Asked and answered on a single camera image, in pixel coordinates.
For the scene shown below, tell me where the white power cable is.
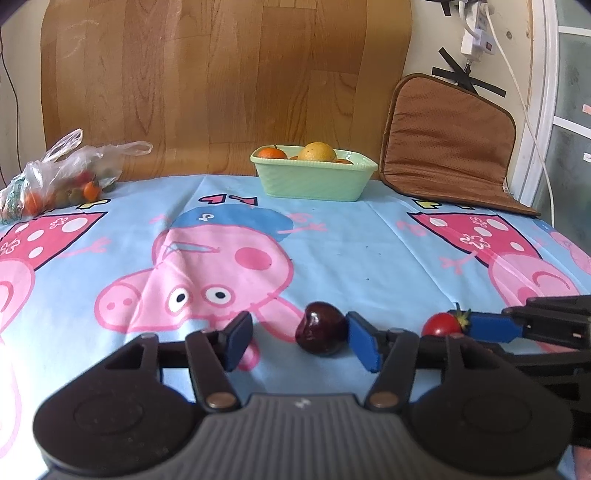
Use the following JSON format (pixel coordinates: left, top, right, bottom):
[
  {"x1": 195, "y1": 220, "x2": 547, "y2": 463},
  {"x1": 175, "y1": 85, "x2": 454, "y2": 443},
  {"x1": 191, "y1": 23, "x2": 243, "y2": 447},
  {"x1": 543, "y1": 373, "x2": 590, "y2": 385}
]
[{"x1": 482, "y1": 0, "x2": 556, "y2": 228}]

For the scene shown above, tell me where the black tape cross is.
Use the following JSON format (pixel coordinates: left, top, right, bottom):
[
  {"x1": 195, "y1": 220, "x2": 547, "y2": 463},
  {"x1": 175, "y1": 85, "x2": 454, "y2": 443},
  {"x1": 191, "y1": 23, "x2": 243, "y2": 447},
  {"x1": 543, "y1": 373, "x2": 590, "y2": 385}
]
[{"x1": 431, "y1": 46, "x2": 508, "y2": 99}]

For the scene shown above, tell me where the white door frame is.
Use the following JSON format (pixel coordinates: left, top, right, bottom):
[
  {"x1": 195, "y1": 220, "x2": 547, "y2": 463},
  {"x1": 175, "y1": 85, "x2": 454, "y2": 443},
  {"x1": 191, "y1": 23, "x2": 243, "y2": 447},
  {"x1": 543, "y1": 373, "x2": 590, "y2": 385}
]
[{"x1": 512, "y1": 0, "x2": 591, "y2": 227}]

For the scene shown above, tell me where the white power strip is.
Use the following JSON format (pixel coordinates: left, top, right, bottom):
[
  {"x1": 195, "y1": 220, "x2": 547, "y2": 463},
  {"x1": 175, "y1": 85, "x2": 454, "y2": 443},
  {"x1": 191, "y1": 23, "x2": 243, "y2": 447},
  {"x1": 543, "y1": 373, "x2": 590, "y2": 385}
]
[{"x1": 459, "y1": 0, "x2": 498, "y2": 57}]

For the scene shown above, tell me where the clear plastic bag of tomatoes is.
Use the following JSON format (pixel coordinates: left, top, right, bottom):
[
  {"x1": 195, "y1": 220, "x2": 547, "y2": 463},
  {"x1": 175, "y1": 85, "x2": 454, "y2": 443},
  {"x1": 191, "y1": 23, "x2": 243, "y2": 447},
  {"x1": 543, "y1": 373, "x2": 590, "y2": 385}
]
[{"x1": 0, "y1": 128, "x2": 153, "y2": 225}]

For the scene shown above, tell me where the large yellow citrus fruit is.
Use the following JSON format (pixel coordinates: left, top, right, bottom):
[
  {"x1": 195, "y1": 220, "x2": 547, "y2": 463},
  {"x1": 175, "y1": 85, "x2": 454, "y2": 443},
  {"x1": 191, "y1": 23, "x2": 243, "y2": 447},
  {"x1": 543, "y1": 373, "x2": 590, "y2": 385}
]
[{"x1": 297, "y1": 141, "x2": 337, "y2": 162}]

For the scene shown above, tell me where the light green plastic basket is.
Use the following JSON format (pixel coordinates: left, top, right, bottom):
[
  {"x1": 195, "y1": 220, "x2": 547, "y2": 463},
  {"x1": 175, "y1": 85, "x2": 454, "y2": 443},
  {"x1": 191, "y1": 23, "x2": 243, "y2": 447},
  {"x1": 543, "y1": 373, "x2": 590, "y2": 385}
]
[{"x1": 250, "y1": 145, "x2": 379, "y2": 203}]

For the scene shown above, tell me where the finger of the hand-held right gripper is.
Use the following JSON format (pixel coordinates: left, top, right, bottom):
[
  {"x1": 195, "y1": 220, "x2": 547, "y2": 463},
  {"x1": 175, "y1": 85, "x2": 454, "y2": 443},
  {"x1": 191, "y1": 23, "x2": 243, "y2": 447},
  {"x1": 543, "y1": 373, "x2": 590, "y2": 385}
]
[
  {"x1": 501, "y1": 349, "x2": 591, "y2": 386},
  {"x1": 464, "y1": 295, "x2": 591, "y2": 350}
]

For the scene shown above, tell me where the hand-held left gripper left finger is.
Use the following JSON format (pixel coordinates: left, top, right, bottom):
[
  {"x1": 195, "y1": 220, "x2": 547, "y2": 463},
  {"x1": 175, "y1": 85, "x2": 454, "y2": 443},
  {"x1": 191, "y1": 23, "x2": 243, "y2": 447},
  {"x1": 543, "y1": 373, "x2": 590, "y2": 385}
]
[{"x1": 105, "y1": 311, "x2": 254, "y2": 413}]

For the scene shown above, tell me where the black wall cable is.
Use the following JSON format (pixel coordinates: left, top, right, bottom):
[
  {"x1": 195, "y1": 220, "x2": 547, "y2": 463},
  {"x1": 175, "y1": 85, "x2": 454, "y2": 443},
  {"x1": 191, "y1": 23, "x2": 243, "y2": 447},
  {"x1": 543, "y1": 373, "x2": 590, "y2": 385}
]
[{"x1": 0, "y1": 25, "x2": 22, "y2": 182}]

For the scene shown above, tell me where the brown seat cushion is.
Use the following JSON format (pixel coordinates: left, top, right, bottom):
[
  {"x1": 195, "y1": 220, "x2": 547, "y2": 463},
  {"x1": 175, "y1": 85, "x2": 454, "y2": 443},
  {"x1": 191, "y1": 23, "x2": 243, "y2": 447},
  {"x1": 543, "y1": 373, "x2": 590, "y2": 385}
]
[{"x1": 379, "y1": 73, "x2": 542, "y2": 219}]

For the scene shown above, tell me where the red cherry tomato with calyx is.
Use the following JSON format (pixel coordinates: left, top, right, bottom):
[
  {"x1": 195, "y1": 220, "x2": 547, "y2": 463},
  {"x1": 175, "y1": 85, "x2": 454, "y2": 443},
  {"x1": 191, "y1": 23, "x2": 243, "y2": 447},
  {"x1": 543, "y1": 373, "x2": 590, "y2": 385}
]
[{"x1": 421, "y1": 305, "x2": 472, "y2": 337}]

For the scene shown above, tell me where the dark red cherry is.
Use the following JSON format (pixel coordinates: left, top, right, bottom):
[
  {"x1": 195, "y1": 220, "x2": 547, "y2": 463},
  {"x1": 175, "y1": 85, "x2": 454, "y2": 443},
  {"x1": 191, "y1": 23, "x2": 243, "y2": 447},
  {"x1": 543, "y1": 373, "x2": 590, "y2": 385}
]
[{"x1": 295, "y1": 301, "x2": 349, "y2": 357}]

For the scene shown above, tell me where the cartoon pig printed blanket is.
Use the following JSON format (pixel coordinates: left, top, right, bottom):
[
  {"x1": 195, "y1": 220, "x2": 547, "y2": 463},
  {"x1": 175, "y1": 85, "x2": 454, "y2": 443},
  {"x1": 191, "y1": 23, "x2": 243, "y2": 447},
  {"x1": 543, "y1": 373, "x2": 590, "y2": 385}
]
[{"x1": 0, "y1": 174, "x2": 591, "y2": 480}]

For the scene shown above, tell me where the wood pattern vinyl sheet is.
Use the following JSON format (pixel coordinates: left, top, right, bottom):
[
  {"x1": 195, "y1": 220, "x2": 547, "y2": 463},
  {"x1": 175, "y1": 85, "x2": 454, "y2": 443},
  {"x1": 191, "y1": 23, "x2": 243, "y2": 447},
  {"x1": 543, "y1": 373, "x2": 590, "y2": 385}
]
[{"x1": 40, "y1": 0, "x2": 414, "y2": 182}]

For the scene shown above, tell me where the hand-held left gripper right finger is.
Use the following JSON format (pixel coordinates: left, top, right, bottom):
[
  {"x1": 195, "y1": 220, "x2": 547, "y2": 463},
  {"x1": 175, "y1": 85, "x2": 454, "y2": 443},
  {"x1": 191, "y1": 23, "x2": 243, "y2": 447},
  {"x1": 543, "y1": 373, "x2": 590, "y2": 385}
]
[{"x1": 345, "y1": 311, "x2": 506, "y2": 412}]

